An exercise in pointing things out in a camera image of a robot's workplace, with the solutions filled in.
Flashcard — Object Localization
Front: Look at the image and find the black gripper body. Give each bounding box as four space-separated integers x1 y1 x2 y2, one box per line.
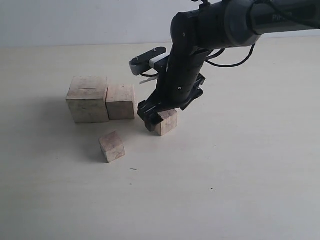
137 11 225 116

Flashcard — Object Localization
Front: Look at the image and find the third largest wooden cube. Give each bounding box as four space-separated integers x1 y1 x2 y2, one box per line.
150 109 178 137

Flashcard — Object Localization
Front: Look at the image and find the second largest wooden cube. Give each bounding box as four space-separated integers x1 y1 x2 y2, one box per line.
106 84 136 120

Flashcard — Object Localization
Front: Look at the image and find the smallest wooden cube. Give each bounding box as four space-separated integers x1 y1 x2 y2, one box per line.
98 131 126 163

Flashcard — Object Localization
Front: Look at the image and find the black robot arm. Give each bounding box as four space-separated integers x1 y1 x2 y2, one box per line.
129 0 320 131

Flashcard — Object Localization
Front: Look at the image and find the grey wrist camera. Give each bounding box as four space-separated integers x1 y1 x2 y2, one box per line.
129 46 167 76

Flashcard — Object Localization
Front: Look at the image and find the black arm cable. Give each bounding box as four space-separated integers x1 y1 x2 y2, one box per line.
192 0 320 68

